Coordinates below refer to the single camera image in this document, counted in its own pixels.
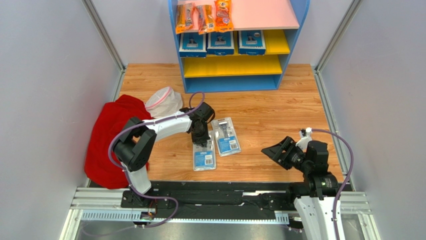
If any blue razor box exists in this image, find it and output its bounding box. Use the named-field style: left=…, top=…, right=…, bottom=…
left=237, top=30, right=266, bottom=56

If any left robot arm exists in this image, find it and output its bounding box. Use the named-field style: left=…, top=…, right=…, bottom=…
left=107, top=102, right=216, bottom=207

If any red cloth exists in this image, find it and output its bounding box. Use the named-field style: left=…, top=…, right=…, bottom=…
left=84, top=94, right=152, bottom=190

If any white blue Harry's box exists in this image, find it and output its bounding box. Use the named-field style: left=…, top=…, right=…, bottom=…
left=178, top=32, right=207, bottom=58
left=206, top=31, right=235, bottom=56

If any orange razor pack on shelf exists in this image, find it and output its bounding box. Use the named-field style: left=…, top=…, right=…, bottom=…
left=175, top=2, right=195, bottom=35

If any orange BIC razor bag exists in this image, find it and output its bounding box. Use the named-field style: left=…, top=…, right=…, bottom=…
left=214, top=0, right=234, bottom=33

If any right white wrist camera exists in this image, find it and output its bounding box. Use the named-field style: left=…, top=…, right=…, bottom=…
left=296, top=127, right=313, bottom=151

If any clear blister razor pack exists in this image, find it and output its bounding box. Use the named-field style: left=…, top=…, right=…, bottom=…
left=192, top=130, right=217, bottom=172
left=211, top=117, right=242, bottom=157

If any narrow orange razor pack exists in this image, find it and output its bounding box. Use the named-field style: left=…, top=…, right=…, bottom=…
left=195, top=4, right=216, bottom=35

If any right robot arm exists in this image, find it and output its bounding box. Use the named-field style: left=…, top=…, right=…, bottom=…
left=261, top=136, right=345, bottom=240

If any blue shelf unit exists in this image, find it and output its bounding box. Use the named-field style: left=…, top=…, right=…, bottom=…
left=173, top=0, right=310, bottom=93

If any white mesh zip bag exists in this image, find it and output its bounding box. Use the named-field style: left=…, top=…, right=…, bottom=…
left=145, top=86, right=184, bottom=119

